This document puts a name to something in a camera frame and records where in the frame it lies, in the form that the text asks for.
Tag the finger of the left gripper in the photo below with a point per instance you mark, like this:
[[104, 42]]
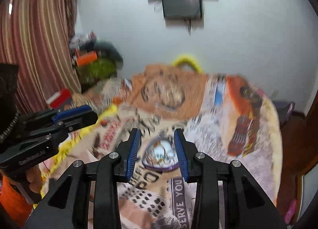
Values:
[[75, 121], [72, 112]]

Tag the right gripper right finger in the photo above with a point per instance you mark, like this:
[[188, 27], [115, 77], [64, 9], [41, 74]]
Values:
[[246, 204]]

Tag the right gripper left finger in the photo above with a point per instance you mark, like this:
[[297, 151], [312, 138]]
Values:
[[67, 204]]

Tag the person's left hand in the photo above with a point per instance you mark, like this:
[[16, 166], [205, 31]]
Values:
[[34, 177]]

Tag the red and white box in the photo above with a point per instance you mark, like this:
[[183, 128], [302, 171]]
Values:
[[60, 100]]

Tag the yellow cloth strip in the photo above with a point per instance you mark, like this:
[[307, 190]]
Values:
[[89, 144]]

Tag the orange box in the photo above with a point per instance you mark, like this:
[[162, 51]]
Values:
[[83, 59]]

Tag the green patterned bag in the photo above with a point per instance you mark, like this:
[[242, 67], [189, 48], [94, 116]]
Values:
[[90, 74]]

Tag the grey plush toy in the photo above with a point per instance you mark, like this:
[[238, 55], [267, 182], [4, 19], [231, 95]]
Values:
[[105, 49]]

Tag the newspaper print bed quilt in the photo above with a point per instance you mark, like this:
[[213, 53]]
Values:
[[225, 117]]

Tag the brown wooden door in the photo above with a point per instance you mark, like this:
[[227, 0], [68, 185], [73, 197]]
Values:
[[299, 140]]

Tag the heart-shaped purple tin box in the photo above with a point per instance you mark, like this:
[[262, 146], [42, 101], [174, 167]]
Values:
[[160, 155]]

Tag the striped red curtain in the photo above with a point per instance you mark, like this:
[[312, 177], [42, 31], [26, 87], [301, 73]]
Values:
[[35, 35]]

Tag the yellow headboard cushion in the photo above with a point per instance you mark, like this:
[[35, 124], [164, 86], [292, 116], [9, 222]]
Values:
[[188, 60]]

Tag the small black wall monitor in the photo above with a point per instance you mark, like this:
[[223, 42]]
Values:
[[182, 9]]

